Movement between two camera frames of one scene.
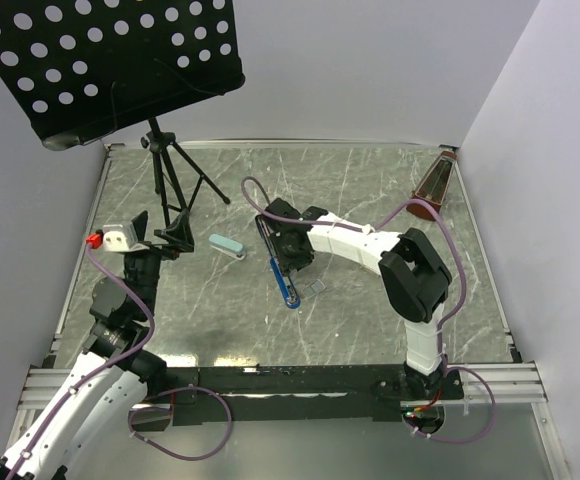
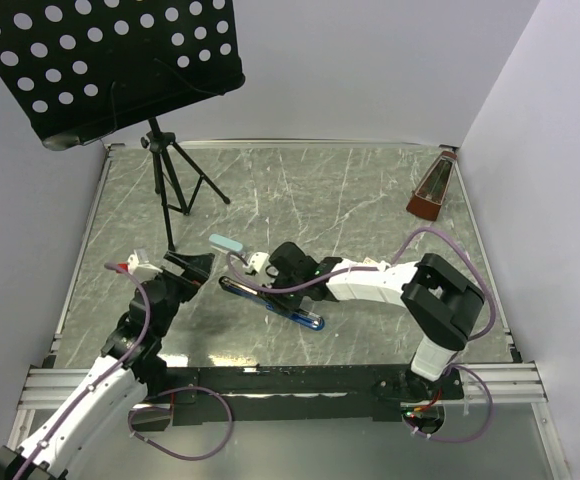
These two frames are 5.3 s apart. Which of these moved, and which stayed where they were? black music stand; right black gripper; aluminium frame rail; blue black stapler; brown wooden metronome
Moved: right black gripper; blue black stapler
Stayed: aluminium frame rail; brown wooden metronome; black music stand
